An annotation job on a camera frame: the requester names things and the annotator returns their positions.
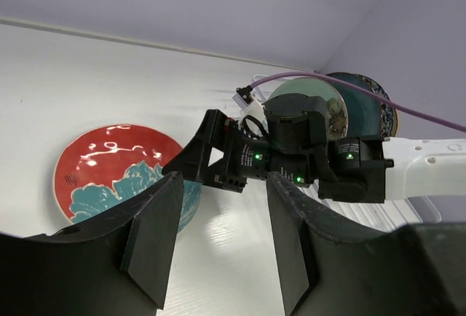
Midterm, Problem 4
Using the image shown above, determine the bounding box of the red and teal plate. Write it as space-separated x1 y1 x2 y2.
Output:
53 124 182 224

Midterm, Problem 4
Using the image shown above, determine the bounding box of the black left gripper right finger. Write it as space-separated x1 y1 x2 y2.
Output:
266 173 465 315

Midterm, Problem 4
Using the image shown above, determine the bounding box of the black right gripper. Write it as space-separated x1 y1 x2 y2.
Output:
162 109 248 193

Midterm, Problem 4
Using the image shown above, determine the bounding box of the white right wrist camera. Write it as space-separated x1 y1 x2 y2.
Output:
232 86 266 126

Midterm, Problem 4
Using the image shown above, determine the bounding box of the blue floral patterned plate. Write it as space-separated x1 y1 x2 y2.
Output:
357 74 398 138

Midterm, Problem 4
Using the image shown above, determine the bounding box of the mint green flower plate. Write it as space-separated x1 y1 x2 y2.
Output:
269 77 349 141

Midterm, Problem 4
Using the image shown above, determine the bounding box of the dark teal plate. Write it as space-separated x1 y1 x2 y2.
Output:
331 83 381 137

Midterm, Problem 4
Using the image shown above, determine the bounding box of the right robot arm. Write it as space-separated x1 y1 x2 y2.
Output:
163 93 465 315

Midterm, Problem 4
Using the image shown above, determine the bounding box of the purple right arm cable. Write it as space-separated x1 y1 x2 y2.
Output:
250 71 466 132

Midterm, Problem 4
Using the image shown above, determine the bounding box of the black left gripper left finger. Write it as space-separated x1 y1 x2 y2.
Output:
1 172 183 315

